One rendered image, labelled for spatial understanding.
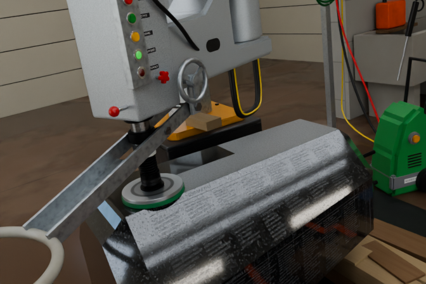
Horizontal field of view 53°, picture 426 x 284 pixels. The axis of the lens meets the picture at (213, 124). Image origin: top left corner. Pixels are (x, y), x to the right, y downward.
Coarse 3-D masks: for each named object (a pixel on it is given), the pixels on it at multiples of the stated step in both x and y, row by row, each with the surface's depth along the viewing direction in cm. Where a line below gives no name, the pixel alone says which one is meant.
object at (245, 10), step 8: (232, 0) 172; (240, 0) 172; (248, 0) 173; (256, 0) 176; (232, 8) 173; (240, 8) 173; (248, 8) 174; (256, 8) 177; (232, 16) 174; (240, 16) 174; (248, 16) 175; (256, 16) 177; (232, 24) 175; (240, 24) 175; (248, 24) 176; (256, 24) 178; (240, 32) 176; (248, 32) 176; (256, 32) 178; (240, 40) 178; (248, 40) 178
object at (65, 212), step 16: (160, 112) 156; (176, 112) 147; (160, 128) 141; (176, 128) 147; (128, 144) 145; (144, 144) 135; (160, 144) 141; (96, 160) 135; (112, 160) 140; (128, 160) 130; (144, 160) 136; (80, 176) 130; (96, 176) 135; (112, 176) 126; (128, 176) 131; (64, 192) 126; (80, 192) 130; (96, 192) 122; (112, 192) 126; (48, 208) 122; (64, 208) 126; (80, 208) 118; (96, 208) 122; (32, 224) 118; (48, 224) 122; (64, 224) 114; (80, 224) 118; (64, 240) 114
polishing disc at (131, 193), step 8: (168, 176) 155; (176, 176) 154; (128, 184) 152; (136, 184) 151; (168, 184) 148; (176, 184) 147; (128, 192) 146; (136, 192) 145; (144, 192) 145; (152, 192) 144; (160, 192) 143; (168, 192) 142; (176, 192) 143; (128, 200) 141; (136, 200) 140; (144, 200) 139; (152, 200) 138; (160, 200) 139
